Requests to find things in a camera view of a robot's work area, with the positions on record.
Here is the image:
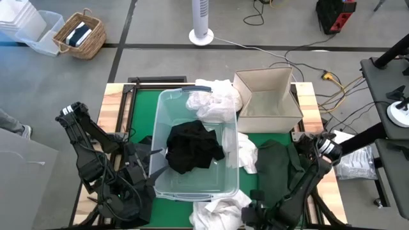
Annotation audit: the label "wicker basket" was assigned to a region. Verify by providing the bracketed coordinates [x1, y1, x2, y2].
[52, 8, 107, 61]

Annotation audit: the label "clear plastic storage bin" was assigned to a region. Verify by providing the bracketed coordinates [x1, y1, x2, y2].
[148, 86, 240, 203]

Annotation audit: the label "yellow cable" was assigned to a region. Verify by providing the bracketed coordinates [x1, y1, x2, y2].
[318, 75, 365, 113]

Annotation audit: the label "white round device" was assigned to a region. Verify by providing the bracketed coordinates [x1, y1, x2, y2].
[386, 100, 409, 128]

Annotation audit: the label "dark grey garment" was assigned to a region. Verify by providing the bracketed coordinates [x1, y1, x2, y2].
[121, 135, 157, 228]

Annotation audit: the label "black garment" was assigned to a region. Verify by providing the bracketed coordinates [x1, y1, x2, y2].
[165, 119, 226, 175]

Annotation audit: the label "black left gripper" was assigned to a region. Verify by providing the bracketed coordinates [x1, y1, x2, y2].
[123, 142, 171, 189]

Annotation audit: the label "white tower fan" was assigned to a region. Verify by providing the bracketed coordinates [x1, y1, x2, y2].
[188, 0, 215, 47]

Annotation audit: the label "plastic bag of white parts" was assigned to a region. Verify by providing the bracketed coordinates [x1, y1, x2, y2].
[332, 130, 378, 180]

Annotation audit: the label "navy and white box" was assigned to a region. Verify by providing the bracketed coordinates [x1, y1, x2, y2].
[65, 21, 93, 48]

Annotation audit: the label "red and black toolbox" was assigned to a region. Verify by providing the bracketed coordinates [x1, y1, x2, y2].
[315, 0, 357, 35]

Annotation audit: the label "black table frame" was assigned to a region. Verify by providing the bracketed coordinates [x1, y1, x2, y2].
[68, 82, 349, 230]

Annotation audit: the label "grey side table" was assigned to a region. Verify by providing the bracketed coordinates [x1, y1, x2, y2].
[375, 139, 409, 221]
[360, 57, 409, 141]

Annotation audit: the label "black pole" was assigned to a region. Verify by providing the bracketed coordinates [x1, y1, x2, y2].
[373, 33, 409, 70]

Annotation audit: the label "grey sheet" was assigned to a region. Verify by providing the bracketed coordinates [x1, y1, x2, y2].
[0, 127, 59, 230]

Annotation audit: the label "person's foot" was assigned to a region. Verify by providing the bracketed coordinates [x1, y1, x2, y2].
[0, 108, 33, 141]

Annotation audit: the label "white fan cable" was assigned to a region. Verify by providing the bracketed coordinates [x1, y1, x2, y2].
[213, 36, 298, 81]

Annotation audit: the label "black looped cable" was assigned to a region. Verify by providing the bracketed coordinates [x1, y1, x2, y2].
[242, 0, 266, 26]

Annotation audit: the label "white stacked bins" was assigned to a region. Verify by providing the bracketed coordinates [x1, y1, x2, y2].
[0, 0, 48, 42]

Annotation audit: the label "black clamp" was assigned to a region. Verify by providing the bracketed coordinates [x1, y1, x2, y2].
[385, 85, 407, 102]

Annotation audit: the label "black floor cable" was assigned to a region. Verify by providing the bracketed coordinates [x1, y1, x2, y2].
[270, 33, 336, 84]

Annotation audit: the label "dark green garment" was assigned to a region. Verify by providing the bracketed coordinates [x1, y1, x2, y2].
[254, 139, 316, 208]

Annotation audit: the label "green table mat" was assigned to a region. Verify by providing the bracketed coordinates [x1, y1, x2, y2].
[129, 88, 307, 228]

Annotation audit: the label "cardboard box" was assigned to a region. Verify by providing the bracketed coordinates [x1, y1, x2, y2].
[232, 66, 304, 134]

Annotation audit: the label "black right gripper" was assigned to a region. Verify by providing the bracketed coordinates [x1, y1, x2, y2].
[241, 190, 273, 229]

